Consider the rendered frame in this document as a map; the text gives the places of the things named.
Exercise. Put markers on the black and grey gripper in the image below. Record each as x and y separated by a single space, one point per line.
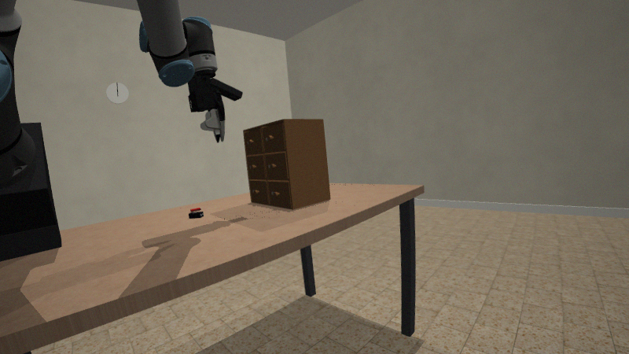
215 117

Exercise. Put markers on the brown wooden chest of drawers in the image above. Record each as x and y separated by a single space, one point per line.
305 147

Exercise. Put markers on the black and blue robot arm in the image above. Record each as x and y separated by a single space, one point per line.
175 46

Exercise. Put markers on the dark brown wooden drawer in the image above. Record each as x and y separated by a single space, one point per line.
255 139
276 165
275 132
259 190
256 167
281 191

